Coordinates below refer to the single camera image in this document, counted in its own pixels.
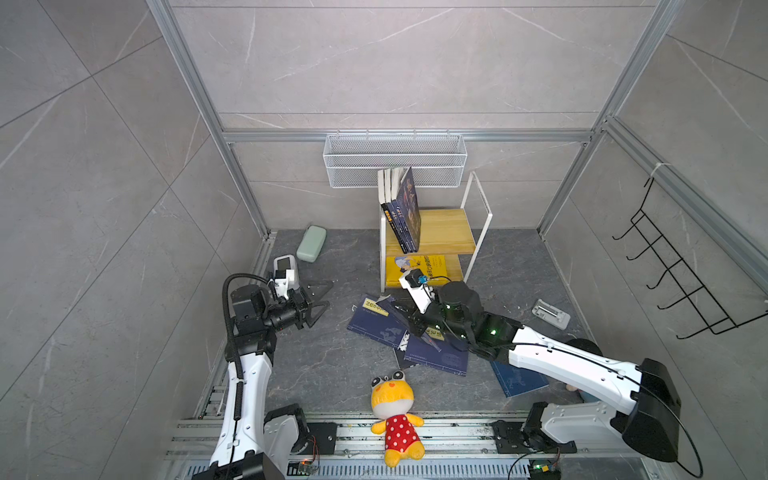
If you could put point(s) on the black upright book on shelf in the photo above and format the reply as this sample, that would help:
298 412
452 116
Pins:
384 200

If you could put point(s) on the white metal phone stand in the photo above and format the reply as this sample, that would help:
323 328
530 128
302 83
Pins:
551 314

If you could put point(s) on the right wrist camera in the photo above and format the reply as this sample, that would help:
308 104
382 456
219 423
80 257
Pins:
415 282

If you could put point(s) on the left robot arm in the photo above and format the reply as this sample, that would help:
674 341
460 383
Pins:
254 443

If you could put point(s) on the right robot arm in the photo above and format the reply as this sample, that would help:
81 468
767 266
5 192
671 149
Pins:
636 403

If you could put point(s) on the white wooden two-tier shelf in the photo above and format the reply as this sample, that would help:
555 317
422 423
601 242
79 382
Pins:
444 232

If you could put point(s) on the navy book with yellow label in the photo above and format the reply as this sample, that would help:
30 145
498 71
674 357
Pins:
375 323

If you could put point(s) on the dark book at pile bottom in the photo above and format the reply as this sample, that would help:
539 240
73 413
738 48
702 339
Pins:
400 351

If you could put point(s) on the yellow cartoon book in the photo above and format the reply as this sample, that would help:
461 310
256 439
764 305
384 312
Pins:
439 267

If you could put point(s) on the blue book under portrait book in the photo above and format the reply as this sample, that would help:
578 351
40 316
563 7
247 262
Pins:
517 381

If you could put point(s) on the white wire mesh basket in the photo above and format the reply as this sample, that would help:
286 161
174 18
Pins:
353 160

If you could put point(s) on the black-haired doll plush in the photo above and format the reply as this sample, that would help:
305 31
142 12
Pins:
592 348

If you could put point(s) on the mint green case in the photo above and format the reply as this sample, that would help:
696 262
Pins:
311 244

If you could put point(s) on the black wire hook rack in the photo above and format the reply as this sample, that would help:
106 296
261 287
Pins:
690 289

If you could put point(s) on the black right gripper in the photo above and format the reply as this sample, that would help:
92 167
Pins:
417 324

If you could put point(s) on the white digital clock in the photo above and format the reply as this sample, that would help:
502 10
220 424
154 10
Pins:
285 262

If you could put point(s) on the yellow frog plush toy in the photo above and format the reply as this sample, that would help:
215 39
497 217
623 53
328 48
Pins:
391 401

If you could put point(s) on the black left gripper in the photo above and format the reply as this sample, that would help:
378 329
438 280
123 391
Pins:
301 310

